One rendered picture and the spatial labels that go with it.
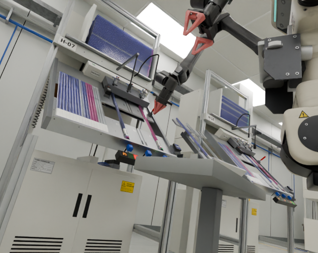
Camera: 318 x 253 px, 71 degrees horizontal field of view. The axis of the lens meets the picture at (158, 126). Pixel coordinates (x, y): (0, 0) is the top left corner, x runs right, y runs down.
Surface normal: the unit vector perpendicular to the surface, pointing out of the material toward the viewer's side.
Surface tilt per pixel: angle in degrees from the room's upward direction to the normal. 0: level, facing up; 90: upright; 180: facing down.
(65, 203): 90
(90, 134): 135
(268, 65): 90
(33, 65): 90
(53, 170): 90
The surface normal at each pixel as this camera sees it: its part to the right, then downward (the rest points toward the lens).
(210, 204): -0.56, -0.35
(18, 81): 0.61, -0.15
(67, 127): 0.31, 0.56
